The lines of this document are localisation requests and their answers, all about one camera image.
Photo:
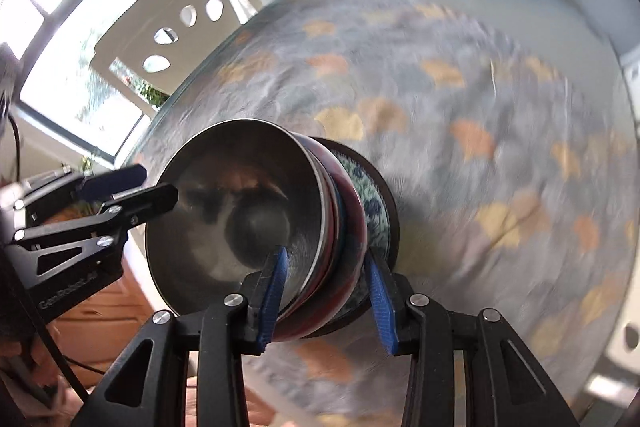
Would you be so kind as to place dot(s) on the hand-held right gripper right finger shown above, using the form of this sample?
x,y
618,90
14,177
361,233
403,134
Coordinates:
x,y
380,307

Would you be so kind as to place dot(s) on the fan-patterned tablecloth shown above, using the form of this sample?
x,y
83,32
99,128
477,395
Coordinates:
x,y
450,182

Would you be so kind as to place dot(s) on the pink steel-lined bowl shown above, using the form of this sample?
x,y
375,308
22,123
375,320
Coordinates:
x,y
200,207

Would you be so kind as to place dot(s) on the green potted plant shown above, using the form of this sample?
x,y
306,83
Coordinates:
x,y
152,96

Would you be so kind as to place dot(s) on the pink printed bowl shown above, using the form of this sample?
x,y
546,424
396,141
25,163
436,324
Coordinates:
x,y
356,227

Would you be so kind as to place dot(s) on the blue floral ceramic plate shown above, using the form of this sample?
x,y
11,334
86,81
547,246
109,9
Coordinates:
x,y
374,202
396,227

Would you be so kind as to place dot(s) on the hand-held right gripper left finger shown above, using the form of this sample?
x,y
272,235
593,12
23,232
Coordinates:
x,y
272,297

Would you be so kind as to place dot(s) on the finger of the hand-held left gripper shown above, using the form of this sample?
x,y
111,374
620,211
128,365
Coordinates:
x,y
150,202
115,182

